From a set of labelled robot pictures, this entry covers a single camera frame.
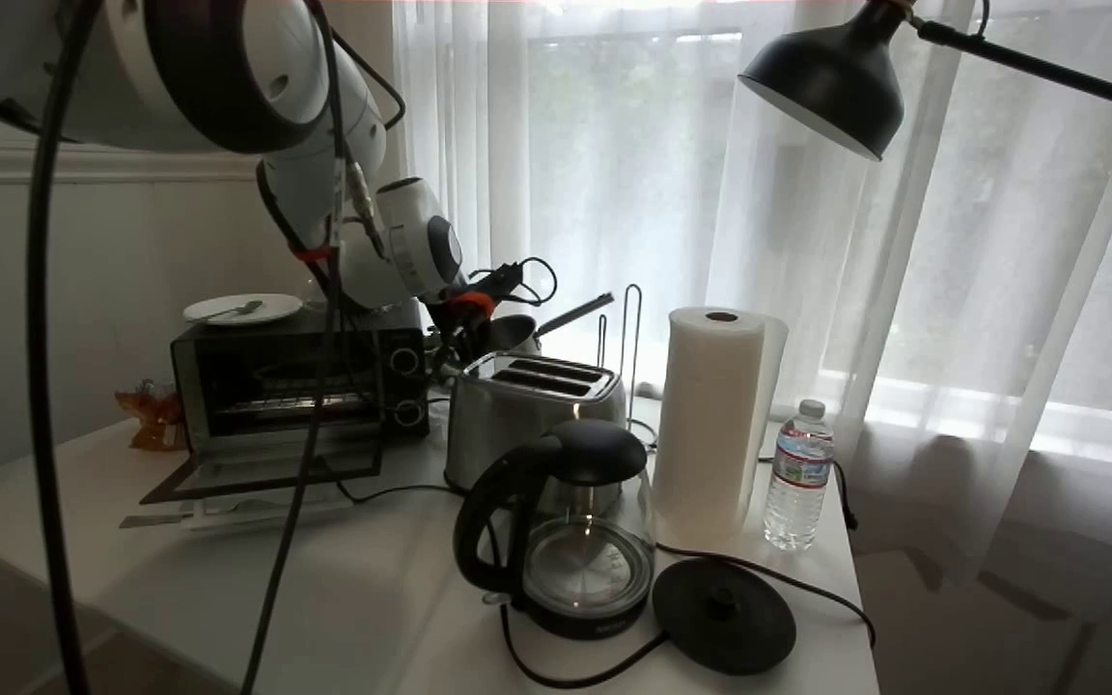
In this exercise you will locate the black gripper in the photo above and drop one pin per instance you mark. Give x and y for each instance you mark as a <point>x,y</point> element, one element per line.
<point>468,337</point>

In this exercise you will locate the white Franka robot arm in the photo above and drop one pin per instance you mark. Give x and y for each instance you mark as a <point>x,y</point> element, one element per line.
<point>194,63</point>

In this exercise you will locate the silver two-slot toaster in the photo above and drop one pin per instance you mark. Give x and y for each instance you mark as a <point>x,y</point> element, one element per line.
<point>519,409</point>

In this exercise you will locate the black toaster oven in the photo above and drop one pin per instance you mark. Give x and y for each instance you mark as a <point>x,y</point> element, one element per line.
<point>259,388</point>

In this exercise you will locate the white plate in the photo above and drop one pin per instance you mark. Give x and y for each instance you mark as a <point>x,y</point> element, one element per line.
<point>241,310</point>

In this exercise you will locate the small metal utensil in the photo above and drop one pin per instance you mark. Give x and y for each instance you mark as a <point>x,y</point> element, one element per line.
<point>236,310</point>

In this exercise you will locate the white paper towel roll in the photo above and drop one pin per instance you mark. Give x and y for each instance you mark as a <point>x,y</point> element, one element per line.
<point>711,426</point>

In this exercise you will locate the orange snack bag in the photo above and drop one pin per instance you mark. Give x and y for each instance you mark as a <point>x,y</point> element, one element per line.
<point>158,418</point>

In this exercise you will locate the clear plastic water bottle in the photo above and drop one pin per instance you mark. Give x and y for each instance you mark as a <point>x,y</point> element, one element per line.
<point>797,485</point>

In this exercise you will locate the black round kettle base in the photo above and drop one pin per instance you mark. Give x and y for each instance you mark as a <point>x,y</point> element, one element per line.
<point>725,615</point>

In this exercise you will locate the black desk lamp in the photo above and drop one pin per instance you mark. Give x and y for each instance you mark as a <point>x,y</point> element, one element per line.
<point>832,80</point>

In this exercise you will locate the white sheer curtain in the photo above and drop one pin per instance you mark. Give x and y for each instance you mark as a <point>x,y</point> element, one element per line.
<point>993,323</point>

